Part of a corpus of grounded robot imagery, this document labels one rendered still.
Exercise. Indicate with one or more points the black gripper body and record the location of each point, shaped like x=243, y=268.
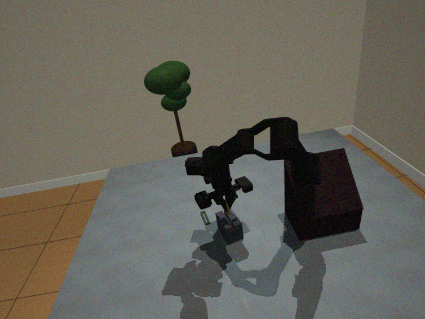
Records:
x=222, y=187

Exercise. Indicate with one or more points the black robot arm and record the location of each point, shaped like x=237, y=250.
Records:
x=284, y=145

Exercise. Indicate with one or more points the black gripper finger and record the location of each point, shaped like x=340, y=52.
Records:
x=230, y=199
x=223, y=204

